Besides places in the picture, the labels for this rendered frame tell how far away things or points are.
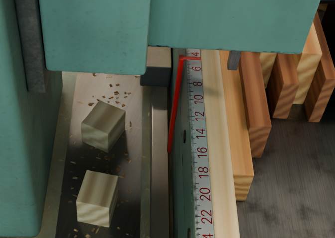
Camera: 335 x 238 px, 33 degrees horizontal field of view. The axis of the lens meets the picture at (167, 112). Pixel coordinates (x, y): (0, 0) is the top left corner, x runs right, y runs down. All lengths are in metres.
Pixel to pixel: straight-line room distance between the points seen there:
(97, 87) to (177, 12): 0.29
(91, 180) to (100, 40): 0.20
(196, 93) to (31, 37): 0.16
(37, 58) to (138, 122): 0.27
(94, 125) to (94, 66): 0.19
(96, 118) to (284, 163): 0.22
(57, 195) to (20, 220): 0.07
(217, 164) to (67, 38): 0.16
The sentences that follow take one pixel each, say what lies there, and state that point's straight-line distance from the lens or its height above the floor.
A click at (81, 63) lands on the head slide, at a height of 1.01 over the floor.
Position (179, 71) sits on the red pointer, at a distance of 0.54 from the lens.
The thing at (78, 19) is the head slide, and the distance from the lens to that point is 0.42.
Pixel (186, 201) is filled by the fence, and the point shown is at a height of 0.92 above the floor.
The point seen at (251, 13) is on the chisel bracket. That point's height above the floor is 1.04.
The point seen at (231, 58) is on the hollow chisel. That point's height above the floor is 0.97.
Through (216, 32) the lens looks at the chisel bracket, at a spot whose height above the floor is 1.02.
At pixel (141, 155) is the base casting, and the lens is 0.65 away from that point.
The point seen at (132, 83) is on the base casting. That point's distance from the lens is 0.73.
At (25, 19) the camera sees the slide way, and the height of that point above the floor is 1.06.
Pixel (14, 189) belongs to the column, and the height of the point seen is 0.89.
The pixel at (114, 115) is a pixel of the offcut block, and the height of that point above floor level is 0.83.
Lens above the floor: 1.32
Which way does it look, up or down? 48 degrees down
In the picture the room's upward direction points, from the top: 7 degrees clockwise
